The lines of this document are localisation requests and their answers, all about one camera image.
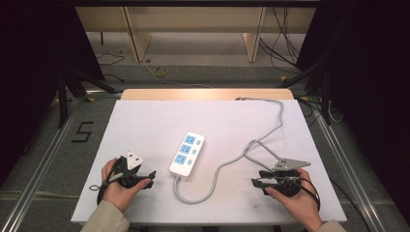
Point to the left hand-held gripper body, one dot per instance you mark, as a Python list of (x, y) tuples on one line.
[(128, 166)]

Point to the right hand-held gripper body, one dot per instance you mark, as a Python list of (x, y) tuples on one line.
[(286, 182)]

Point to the person's right hand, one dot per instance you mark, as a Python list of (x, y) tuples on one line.
[(301, 203)]

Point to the person's left hand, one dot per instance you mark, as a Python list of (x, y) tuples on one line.
[(120, 193)]

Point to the white power strip blue sockets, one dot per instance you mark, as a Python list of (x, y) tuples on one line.
[(187, 154)]

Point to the white foam board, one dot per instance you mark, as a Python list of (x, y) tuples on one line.
[(154, 122)]

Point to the wooden table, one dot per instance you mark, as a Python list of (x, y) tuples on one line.
[(193, 94)]

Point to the black metal stand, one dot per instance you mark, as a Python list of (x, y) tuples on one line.
[(63, 96), (326, 96)]

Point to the yellow tape roll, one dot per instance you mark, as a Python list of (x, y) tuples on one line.
[(160, 71)]

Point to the black curtain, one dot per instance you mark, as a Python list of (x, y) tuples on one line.
[(370, 80), (32, 64)]

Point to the light wooden bench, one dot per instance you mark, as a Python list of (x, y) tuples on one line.
[(193, 19)]

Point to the aluminium floor rail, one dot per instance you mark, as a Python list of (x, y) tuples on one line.
[(351, 180), (42, 167)]

